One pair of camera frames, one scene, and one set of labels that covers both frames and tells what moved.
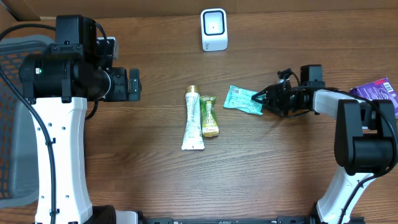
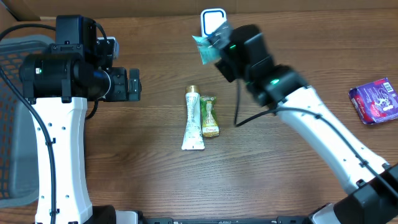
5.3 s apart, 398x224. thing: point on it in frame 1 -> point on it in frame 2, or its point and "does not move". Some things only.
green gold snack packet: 211,127 does not move
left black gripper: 123,92 does not move
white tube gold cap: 193,137 does not move
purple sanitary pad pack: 380,90 does not move
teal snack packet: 239,99 -> 208,55
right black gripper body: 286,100 -> 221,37
